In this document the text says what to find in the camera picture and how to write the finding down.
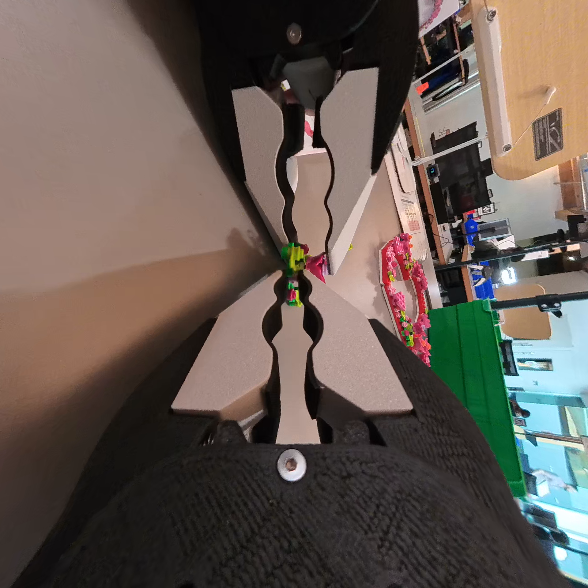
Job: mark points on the black metal bar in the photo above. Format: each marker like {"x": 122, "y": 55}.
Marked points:
{"x": 519, "y": 304}

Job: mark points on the small black smart display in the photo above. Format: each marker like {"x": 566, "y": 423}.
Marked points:
{"x": 432, "y": 171}

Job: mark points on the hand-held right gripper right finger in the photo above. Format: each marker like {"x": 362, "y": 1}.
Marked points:
{"x": 358, "y": 367}

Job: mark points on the black monitor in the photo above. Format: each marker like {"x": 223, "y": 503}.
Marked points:
{"x": 459, "y": 183}

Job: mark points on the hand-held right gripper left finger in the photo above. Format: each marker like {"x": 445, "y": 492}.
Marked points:
{"x": 220, "y": 367}

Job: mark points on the white box with pink print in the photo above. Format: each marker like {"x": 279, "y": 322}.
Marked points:
{"x": 436, "y": 13}

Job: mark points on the green lego stem assembly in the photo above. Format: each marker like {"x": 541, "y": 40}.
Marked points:
{"x": 293, "y": 257}

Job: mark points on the blue storage bin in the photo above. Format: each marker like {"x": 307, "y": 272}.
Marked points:
{"x": 471, "y": 227}

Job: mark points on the printed instruction sheet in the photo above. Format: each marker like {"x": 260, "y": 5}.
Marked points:
{"x": 406, "y": 179}

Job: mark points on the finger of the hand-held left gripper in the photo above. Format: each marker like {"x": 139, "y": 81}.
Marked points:
{"x": 351, "y": 151}
{"x": 259, "y": 151}

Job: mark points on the magenta lego piece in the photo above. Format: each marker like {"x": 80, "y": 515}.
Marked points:
{"x": 317, "y": 265}

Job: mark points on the green plastic bin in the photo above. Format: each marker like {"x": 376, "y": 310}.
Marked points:
{"x": 464, "y": 367}

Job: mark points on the pink lego heart wreath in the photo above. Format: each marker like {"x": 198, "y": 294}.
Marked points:
{"x": 397, "y": 275}

